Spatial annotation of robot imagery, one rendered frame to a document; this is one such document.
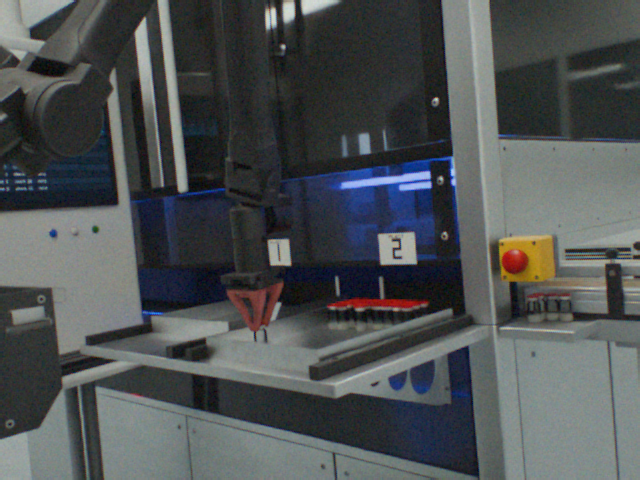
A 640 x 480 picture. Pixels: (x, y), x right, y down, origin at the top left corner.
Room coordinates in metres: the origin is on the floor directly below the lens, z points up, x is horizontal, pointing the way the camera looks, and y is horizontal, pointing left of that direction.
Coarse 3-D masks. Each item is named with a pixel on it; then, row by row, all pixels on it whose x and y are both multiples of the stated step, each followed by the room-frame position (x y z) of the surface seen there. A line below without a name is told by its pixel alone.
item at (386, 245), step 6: (378, 234) 1.29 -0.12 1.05; (384, 234) 1.28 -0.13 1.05; (390, 234) 1.27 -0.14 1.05; (396, 234) 1.26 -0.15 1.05; (402, 234) 1.25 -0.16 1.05; (408, 234) 1.24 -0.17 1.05; (384, 240) 1.28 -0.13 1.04; (390, 240) 1.27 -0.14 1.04; (402, 240) 1.25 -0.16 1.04; (408, 240) 1.24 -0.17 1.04; (384, 246) 1.28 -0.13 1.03; (390, 246) 1.27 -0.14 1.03; (396, 246) 1.26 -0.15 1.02; (402, 246) 1.25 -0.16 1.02; (408, 246) 1.24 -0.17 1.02; (414, 246) 1.23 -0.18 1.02; (384, 252) 1.28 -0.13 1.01; (390, 252) 1.27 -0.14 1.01; (396, 252) 1.26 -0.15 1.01; (402, 252) 1.25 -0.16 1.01; (408, 252) 1.24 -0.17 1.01; (414, 252) 1.23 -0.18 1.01; (384, 258) 1.28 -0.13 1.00; (390, 258) 1.27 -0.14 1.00; (402, 258) 1.25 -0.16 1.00; (408, 258) 1.24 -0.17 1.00; (414, 258) 1.23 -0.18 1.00
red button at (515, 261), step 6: (510, 252) 1.06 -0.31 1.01; (516, 252) 1.06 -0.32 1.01; (522, 252) 1.06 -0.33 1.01; (504, 258) 1.07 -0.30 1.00; (510, 258) 1.06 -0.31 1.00; (516, 258) 1.05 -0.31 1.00; (522, 258) 1.05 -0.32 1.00; (504, 264) 1.07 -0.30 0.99; (510, 264) 1.06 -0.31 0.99; (516, 264) 1.05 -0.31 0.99; (522, 264) 1.05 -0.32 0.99; (510, 270) 1.06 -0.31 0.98; (516, 270) 1.06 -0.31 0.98; (522, 270) 1.06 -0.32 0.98
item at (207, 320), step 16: (224, 304) 1.53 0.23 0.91; (304, 304) 1.36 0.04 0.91; (320, 304) 1.40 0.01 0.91; (160, 320) 1.37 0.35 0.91; (176, 320) 1.33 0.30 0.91; (192, 320) 1.29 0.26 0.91; (208, 320) 1.26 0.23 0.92; (224, 320) 1.45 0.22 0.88; (240, 320) 1.24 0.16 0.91; (192, 336) 1.30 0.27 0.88
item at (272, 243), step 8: (272, 240) 1.50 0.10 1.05; (280, 240) 1.48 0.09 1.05; (288, 240) 1.46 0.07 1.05; (272, 248) 1.50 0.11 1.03; (280, 248) 1.48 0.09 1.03; (288, 248) 1.46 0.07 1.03; (272, 256) 1.50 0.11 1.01; (280, 256) 1.48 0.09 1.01; (288, 256) 1.47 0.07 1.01; (272, 264) 1.50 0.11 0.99; (280, 264) 1.49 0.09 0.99; (288, 264) 1.47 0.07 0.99
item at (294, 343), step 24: (312, 312) 1.26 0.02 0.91; (216, 336) 1.09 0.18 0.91; (240, 336) 1.13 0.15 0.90; (288, 336) 1.19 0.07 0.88; (312, 336) 1.17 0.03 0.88; (336, 336) 1.15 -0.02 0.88; (360, 336) 0.97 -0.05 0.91; (384, 336) 1.01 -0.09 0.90; (240, 360) 1.02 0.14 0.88; (264, 360) 0.98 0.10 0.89; (288, 360) 0.94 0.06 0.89; (312, 360) 0.91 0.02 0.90
